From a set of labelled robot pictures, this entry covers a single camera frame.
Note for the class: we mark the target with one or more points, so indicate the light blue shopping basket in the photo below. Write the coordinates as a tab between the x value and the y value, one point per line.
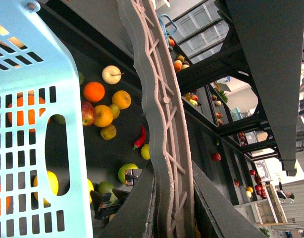
38	79

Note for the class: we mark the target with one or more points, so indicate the yellow green pear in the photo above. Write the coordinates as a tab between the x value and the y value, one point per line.
145	153

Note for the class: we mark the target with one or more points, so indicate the small orange centre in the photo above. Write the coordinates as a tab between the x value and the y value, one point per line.
94	92

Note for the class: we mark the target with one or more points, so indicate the brown kiwi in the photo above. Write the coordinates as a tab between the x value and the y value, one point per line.
108	132
115	110

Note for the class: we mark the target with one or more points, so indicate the red apple centre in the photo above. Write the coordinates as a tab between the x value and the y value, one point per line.
88	113

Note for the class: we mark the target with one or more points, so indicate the yellow orange apple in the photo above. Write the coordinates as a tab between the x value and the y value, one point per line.
104	116

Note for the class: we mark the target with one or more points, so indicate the white pear with stem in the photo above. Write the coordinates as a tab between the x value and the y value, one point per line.
111	74

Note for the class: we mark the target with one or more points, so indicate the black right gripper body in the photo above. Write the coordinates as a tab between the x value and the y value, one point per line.
103	211

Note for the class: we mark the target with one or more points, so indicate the black display shelf frame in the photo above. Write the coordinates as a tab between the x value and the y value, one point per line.
240	107

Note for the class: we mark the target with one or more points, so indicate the brown kiwi upper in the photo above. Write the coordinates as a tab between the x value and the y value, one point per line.
115	110

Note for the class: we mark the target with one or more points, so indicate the yellow lemon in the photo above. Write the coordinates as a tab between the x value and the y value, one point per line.
90	188
53	183

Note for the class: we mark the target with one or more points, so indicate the red chili pepper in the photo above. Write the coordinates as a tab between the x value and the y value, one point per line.
139	142

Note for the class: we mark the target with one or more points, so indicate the grey basket handle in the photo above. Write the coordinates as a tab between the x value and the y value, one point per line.
163	108

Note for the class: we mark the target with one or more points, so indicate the blue basket on far shelf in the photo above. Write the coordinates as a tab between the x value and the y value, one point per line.
168	26

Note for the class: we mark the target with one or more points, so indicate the brown kiwi lower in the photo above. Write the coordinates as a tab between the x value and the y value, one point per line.
108	132

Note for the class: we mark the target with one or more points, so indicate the far fruit pile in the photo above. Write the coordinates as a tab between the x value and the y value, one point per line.
179	61

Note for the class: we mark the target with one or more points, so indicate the golden russet pear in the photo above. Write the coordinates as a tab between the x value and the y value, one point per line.
122	99

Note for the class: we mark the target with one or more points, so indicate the large orange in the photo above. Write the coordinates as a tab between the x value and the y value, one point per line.
26	113

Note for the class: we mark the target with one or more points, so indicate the green apple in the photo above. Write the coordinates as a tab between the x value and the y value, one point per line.
123	169

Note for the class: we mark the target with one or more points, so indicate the green lime lower centre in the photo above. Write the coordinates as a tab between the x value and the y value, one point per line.
60	119

